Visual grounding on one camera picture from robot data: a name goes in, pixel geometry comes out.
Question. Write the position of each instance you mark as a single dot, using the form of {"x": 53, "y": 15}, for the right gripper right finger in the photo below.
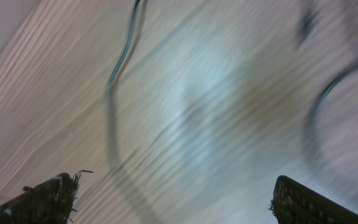
{"x": 294, "y": 203}

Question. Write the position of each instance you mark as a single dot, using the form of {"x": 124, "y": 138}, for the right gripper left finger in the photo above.
{"x": 50, "y": 202}

